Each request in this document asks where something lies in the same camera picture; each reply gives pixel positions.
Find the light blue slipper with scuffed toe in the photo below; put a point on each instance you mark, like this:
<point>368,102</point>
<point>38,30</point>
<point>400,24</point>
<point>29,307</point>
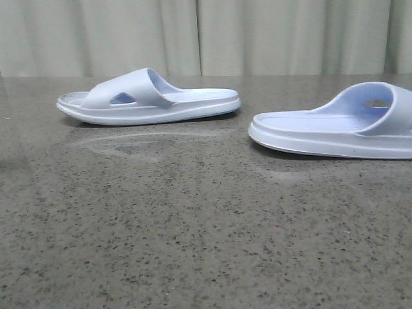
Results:
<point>144,97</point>

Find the pale grey curtain backdrop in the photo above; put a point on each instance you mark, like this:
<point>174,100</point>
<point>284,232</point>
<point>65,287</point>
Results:
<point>210,38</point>

